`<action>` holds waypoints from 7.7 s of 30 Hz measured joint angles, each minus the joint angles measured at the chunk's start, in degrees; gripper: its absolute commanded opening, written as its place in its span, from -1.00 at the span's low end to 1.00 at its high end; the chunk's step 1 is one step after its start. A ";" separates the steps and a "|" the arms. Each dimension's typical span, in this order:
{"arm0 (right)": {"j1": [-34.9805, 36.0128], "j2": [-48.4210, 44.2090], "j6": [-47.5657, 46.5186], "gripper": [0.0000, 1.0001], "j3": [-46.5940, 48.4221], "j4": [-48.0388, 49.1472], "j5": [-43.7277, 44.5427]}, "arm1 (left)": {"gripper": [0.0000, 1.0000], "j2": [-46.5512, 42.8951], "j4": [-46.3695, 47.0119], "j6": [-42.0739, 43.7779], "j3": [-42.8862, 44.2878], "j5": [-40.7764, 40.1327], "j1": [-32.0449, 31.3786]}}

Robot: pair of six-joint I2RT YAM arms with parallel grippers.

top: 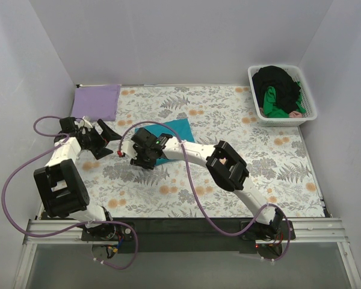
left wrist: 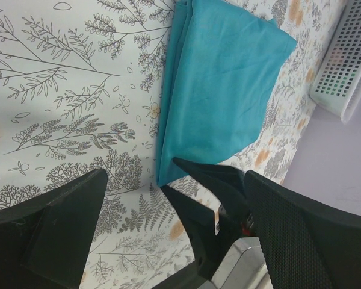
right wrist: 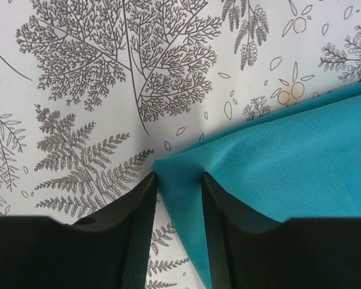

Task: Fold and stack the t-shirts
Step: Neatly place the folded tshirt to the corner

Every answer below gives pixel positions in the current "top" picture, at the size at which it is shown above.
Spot teal t shirt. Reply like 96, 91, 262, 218
134, 119, 194, 167

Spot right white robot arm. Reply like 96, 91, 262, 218
122, 128, 285, 240

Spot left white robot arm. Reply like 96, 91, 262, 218
34, 117, 122, 241

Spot folded purple t shirt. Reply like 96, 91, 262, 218
71, 85, 121, 121

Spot floral table cloth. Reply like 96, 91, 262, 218
76, 86, 324, 217

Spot pink garment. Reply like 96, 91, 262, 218
289, 111, 303, 118

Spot black t shirt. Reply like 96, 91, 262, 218
251, 66, 294, 108

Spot white laundry basket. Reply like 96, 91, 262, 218
248, 64, 317, 126

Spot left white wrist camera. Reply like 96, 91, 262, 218
75, 116, 93, 129

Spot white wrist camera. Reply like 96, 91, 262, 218
117, 141, 138, 159
75, 116, 93, 129

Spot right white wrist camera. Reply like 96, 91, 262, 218
117, 141, 138, 159

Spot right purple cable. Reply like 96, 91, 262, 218
119, 121, 292, 262

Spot purple cable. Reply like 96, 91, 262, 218
2, 116, 139, 270
119, 121, 292, 262

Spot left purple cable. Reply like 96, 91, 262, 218
2, 116, 139, 270

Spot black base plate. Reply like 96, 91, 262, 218
81, 216, 296, 255

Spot aluminium frame rail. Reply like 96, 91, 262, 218
13, 217, 361, 288

